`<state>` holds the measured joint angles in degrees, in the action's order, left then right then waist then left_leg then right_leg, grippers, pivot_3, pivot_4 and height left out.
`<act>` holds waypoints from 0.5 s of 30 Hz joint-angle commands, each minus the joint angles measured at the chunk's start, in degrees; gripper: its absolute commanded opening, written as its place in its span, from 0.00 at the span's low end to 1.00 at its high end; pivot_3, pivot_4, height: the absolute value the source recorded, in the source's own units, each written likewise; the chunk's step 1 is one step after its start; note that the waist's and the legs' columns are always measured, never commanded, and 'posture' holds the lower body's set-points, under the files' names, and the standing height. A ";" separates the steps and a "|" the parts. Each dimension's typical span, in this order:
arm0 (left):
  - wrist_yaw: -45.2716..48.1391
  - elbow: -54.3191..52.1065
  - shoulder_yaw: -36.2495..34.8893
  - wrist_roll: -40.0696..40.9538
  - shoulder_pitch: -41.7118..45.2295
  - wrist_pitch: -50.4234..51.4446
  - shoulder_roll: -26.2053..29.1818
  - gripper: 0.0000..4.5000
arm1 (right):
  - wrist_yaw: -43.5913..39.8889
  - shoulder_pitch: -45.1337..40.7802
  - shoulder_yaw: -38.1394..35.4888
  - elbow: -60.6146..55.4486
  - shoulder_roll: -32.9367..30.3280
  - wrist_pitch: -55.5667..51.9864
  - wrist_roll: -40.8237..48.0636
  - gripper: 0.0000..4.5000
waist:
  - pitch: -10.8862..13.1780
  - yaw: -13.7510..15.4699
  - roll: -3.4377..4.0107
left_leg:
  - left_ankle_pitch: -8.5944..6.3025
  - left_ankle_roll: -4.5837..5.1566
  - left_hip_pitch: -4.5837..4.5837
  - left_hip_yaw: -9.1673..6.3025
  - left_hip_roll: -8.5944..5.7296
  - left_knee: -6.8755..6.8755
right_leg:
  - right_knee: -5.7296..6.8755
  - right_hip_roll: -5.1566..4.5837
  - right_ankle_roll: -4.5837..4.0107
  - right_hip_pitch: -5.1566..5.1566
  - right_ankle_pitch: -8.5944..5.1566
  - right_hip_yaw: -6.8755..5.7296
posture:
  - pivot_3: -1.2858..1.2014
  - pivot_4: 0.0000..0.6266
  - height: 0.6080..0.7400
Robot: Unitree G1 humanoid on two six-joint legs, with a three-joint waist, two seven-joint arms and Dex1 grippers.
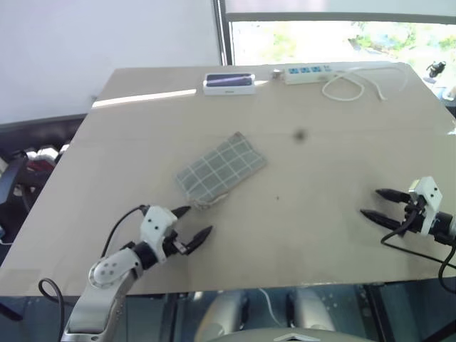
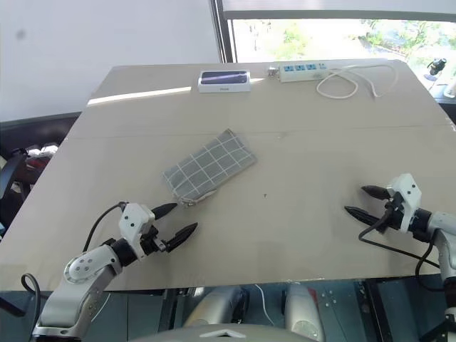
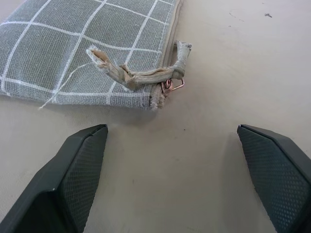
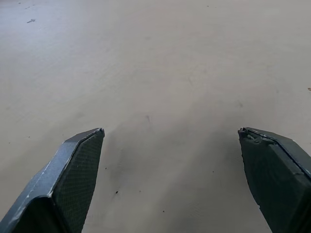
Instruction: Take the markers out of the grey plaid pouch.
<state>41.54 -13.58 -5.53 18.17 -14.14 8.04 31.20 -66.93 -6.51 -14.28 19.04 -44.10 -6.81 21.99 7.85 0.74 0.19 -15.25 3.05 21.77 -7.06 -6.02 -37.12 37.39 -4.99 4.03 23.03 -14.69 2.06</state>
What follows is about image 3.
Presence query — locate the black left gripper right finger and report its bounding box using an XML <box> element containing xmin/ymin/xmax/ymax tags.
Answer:
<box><xmin>237</xmin><ymin>124</ymin><xmax>311</xmax><ymax>233</ymax></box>

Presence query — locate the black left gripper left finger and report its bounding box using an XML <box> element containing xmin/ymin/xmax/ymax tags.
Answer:
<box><xmin>0</xmin><ymin>124</ymin><xmax>109</xmax><ymax>233</ymax></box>

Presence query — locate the grey checked fabric pouch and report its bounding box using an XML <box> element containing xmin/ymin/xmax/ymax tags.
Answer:
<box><xmin>0</xmin><ymin>0</ymin><xmax>185</xmax><ymax>111</ymax></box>

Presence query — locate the beige fabric zipper pull strap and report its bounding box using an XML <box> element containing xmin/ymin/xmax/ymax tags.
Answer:
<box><xmin>86</xmin><ymin>40</ymin><xmax>193</xmax><ymax>92</ymax></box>

